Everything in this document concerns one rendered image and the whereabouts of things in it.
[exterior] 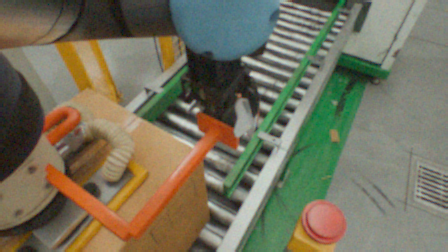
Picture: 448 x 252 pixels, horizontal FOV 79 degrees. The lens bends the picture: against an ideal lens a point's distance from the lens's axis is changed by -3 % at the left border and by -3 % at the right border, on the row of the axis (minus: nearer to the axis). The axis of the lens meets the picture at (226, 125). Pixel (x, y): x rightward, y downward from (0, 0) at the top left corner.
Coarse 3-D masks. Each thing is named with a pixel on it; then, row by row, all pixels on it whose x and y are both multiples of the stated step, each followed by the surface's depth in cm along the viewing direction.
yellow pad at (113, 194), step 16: (96, 176) 56; (128, 176) 56; (144, 176) 57; (96, 192) 52; (112, 192) 54; (128, 192) 55; (112, 208) 52; (80, 224) 50; (96, 224) 50; (32, 240) 48; (64, 240) 48; (80, 240) 48
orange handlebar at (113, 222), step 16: (64, 112) 52; (80, 112) 53; (48, 128) 51; (64, 128) 49; (208, 144) 47; (192, 160) 45; (48, 176) 43; (64, 176) 43; (176, 176) 43; (64, 192) 41; (80, 192) 41; (160, 192) 41; (176, 192) 43; (96, 208) 40; (144, 208) 40; (160, 208) 40; (112, 224) 38; (128, 224) 38; (144, 224) 38; (128, 240) 38
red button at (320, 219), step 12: (312, 204) 46; (324, 204) 45; (312, 216) 44; (324, 216) 44; (336, 216) 44; (312, 228) 43; (324, 228) 43; (336, 228) 43; (324, 240) 42; (336, 240) 42
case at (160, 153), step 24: (96, 96) 74; (120, 120) 69; (144, 120) 69; (96, 144) 64; (144, 144) 64; (168, 144) 64; (72, 168) 60; (168, 168) 60; (144, 192) 56; (192, 192) 68; (168, 216) 62; (192, 216) 76; (0, 240) 50; (96, 240) 50; (120, 240) 50; (144, 240) 57; (168, 240) 68; (192, 240) 86
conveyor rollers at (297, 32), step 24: (288, 0) 191; (288, 24) 172; (312, 24) 173; (336, 24) 174; (288, 48) 162; (288, 72) 142; (312, 72) 144; (264, 96) 134; (168, 120) 123; (288, 120) 124; (192, 144) 113; (216, 144) 116; (240, 144) 114; (264, 144) 115; (240, 192) 100; (216, 216) 95; (216, 240) 89
